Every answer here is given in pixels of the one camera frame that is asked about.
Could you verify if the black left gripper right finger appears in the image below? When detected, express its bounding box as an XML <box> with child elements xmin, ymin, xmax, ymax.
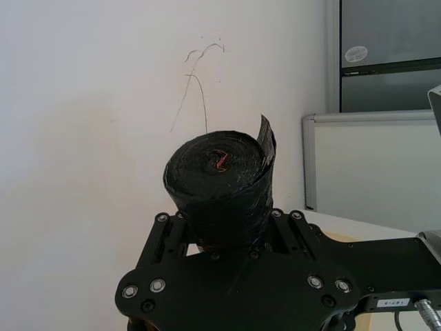
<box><xmin>265</xmin><ymin>208</ymin><xmax>324</xmax><ymax>263</ymax></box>

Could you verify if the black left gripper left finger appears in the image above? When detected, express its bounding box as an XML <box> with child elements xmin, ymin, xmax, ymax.
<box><xmin>143</xmin><ymin>210</ymin><xmax>191</xmax><ymax>267</ymax></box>

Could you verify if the black plastic bag roll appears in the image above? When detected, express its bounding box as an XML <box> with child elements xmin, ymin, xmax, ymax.
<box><xmin>162</xmin><ymin>114</ymin><xmax>278</xmax><ymax>253</ymax></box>

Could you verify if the round white sticker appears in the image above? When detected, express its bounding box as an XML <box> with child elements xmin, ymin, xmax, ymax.
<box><xmin>344</xmin><ymin>45</ymin><xmax>369</xmax><ymax>62</ymax></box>

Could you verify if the whiteboard with silver frame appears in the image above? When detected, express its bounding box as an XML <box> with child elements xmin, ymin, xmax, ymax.
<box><xmin>301</xmin><ymin>110</ymin><xmax>441</xmax><ymax>234</ymax></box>

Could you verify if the dark cable with silver plug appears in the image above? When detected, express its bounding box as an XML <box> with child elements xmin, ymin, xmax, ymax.
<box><xmin>394</xmin><ymin>298</ymin><xmax>441</xmax><ymax>331</ymax></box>

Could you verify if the dark glass window grey frame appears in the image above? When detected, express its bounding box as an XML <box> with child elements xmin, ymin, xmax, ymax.
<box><xmin>325</xmin><ymin>0</ymin><xmax>441</xmax><ymax>114</ymax></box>

